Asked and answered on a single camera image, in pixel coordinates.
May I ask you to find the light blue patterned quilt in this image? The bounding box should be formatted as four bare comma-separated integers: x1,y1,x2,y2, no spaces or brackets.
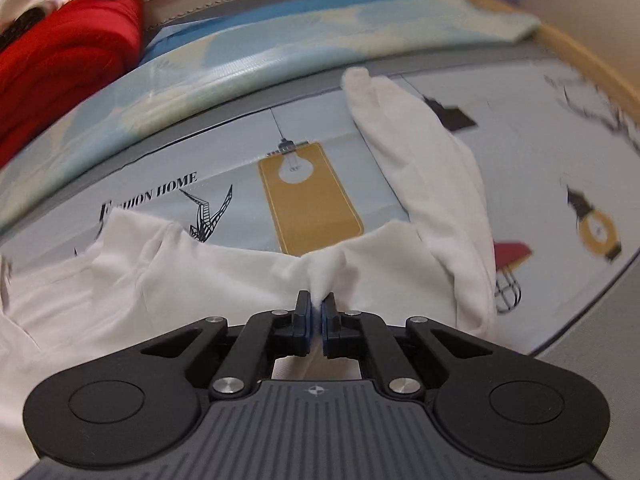
1,0,539,229

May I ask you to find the grey printed bed sheet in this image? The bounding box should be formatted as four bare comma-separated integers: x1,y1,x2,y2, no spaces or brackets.
1,28,639,353

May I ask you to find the red folded blanket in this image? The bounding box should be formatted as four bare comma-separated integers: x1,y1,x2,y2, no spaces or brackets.
1,0,143,165

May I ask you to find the wooden bed frame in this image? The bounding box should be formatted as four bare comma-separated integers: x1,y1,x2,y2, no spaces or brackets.
469,0,639,124

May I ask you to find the white long-sleeve shirt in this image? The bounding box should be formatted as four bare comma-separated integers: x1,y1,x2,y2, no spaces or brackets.
1,67,496,479

